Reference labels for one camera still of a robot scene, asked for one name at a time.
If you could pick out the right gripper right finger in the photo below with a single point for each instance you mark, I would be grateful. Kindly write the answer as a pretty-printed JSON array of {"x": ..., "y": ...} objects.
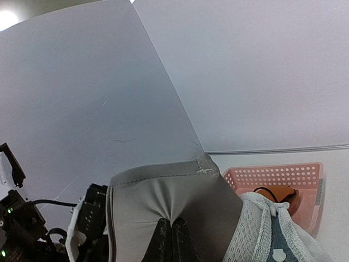
[{"x": 183, "y": 248}]

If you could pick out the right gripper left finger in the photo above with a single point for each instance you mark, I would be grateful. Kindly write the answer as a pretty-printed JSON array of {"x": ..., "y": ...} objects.
[{"x": 160, "y": 245}]

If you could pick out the grey bra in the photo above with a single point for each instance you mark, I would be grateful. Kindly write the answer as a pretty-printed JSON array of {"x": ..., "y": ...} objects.
[{"x": 194, "y": 191}]

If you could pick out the white mesh laundry bag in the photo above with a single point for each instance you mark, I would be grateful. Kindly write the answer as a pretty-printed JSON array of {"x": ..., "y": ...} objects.
[{"x": 266, "y": 232}]

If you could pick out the orange black bra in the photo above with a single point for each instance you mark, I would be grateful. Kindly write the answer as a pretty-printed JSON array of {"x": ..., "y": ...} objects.
[{"x": 282, "y": 194}]

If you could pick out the pink plastic basket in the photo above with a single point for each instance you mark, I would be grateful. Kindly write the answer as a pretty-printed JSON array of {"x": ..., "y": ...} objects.
[{"x": 305, "y": 177}]

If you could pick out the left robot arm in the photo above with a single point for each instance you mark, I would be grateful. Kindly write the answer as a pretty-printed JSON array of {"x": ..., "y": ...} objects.
[{"x": 24, "y": 236}]

